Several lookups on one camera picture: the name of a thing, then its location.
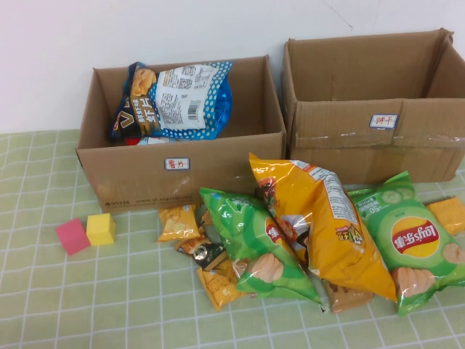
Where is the orange biscuit packet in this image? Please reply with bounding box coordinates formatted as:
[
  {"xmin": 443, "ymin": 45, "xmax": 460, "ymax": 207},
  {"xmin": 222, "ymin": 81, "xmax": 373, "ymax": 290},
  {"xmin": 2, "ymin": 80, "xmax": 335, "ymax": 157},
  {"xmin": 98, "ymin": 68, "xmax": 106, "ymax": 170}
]
[{"xmin": 425, "ymin": 196, "xmax": 465, "ymax": 236}]

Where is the white label with red writing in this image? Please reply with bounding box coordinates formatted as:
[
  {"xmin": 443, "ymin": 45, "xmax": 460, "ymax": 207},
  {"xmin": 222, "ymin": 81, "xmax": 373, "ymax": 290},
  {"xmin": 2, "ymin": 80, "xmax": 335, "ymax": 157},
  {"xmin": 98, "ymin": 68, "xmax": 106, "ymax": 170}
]
[
  {"xmin": 369, "ymin": 113, "xmax": 399, "ymax": 129},
  {"xmin": 163, "ymin": 157, "xmax": 191, "ymax": 171}
]

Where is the black gold snack packet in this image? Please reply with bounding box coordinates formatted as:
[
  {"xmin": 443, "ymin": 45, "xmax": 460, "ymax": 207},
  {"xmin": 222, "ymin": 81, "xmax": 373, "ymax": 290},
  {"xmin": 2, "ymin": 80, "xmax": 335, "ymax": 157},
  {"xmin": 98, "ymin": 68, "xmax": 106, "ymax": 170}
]
[{"xmin": 174, "ymin": 236, "xmax": 229, "ymax": 273}]

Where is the brown biscuit packet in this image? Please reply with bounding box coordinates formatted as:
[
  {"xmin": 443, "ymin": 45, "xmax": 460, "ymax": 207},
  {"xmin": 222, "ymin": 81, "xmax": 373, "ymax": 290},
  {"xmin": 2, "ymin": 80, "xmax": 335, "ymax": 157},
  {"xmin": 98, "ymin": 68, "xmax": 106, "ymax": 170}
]
[{"xmin": 323, "ymin": 279, "xmax": 375, "ymax": 316}]

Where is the small yellow cracker packet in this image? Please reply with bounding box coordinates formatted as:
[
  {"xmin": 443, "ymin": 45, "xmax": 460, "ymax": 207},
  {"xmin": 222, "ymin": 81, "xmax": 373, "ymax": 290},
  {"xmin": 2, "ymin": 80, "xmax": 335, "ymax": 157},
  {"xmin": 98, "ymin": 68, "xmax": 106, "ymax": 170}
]
[{"xmin": 156, "ymin": 204, "xmax": 201, "ymax": 244}]

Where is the pink foam cube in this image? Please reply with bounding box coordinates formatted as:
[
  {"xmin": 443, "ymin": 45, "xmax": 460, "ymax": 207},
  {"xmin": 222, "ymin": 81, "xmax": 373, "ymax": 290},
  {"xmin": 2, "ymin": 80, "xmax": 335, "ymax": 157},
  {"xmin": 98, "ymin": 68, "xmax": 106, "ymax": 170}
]
[{"xmin": 54, "ymin": 218, "xmax": 91, "ymax": 257}]

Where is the green crumpled Lay's chips bag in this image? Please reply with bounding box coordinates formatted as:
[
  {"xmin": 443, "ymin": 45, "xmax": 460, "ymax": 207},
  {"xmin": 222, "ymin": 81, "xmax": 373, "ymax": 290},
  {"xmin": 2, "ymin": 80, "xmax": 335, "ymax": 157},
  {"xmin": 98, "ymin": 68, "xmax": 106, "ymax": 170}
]
[{"xmin": 198, "ymin": 187, "xmax": 324, "ymax": 305}]

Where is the cardboard box with express print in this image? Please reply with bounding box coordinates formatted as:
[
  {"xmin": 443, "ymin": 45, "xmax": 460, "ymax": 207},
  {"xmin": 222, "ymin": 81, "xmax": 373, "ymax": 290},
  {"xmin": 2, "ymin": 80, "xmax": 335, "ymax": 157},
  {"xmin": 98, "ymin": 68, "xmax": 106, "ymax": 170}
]
[{"xmin": 75, "ymin": 55, "xmax": 288, "ymax": 214}]

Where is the yellow foam cube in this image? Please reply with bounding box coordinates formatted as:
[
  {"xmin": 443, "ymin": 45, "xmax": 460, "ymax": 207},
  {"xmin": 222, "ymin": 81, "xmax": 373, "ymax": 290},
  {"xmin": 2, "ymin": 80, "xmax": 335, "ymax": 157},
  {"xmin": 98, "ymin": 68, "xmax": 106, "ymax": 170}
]
[{"xmin": 86, "ymin": 213, "xmax": 117, "ymax": 247}]

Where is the taped cardboard box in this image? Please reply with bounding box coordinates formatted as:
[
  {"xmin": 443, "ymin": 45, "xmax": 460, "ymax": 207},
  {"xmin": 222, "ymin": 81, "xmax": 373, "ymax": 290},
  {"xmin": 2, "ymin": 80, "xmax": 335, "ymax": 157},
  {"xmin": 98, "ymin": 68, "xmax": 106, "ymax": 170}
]
[{"xmin": 281, "ymin": 28, "xmax": 465, "ymax": 185}]

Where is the blue dotted shrimp chips bag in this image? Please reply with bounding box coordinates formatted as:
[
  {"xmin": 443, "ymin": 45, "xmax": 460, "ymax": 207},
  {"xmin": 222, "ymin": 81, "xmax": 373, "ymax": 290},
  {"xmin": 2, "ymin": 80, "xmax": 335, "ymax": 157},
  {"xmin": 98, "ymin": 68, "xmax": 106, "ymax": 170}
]
[{"xmin": 106, "ymin": 60, "xmax": 234, "ymax": 143}]

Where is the large yellow chips bag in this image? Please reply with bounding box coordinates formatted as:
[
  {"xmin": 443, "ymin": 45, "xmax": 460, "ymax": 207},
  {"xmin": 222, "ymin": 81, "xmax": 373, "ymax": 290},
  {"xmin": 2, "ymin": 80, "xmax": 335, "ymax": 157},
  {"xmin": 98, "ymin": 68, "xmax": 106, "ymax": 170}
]
[{"xmin": 248, "ymin": 152, "xmax": 398, "ymax": 302}]

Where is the white blue red snack bag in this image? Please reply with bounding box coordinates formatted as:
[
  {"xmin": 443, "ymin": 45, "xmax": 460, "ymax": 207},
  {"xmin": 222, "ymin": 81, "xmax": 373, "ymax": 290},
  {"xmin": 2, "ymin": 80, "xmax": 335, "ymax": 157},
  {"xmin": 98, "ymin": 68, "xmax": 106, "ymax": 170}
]
[{"xmin": 123, "ymin": 136, "xmax": 179, "ymax": 146}]

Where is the green cucumber Lay's chips bag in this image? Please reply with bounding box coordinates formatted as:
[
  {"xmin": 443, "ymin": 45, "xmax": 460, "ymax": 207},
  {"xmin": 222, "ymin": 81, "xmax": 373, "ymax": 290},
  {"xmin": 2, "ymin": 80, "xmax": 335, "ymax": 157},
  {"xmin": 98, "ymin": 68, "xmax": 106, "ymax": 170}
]
[{"xmin": 347, "ymin": 170, "xmax": 465, "ymax": 318}]

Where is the green checkered tablecloth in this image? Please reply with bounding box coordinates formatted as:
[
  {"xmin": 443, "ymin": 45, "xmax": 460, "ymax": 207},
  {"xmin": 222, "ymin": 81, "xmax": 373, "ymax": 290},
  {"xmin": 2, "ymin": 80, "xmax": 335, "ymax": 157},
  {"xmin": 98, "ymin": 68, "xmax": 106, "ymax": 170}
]
[{"xmin": 0, "ymin": 129, "xmax": 465, "ymax": 349}]

